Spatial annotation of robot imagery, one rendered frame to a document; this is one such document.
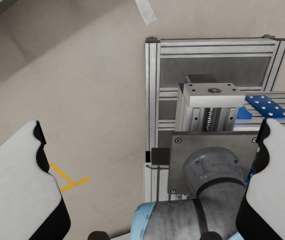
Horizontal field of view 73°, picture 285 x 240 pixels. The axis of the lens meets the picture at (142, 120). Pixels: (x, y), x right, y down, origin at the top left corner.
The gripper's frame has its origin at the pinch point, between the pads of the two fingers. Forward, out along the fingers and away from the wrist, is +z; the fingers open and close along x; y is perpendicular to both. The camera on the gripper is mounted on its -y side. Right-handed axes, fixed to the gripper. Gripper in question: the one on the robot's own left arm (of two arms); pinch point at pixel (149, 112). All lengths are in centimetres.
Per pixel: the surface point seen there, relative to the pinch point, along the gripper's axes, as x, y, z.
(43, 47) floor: -73, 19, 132
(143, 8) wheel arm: -0.7, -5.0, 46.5
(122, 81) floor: -18, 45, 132
